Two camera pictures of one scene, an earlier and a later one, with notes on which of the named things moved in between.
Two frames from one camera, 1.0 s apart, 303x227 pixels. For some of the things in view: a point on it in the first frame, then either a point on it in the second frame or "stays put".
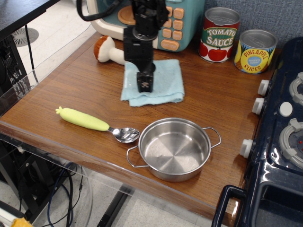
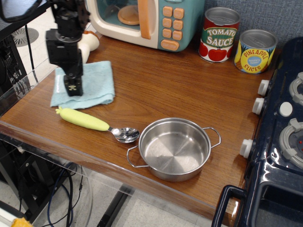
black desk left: (15, 13) stays put
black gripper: (138, 50) -> (65, 55)
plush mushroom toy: (104, 50) -> (89, 41)
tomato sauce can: (220, 27) stays put
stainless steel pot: (175, 149) stays put
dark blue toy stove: (274, 197) stays put
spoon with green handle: (120, 135) stays put
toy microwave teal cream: (184, 30) stays put
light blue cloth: (168, 86) -> (98, 87)
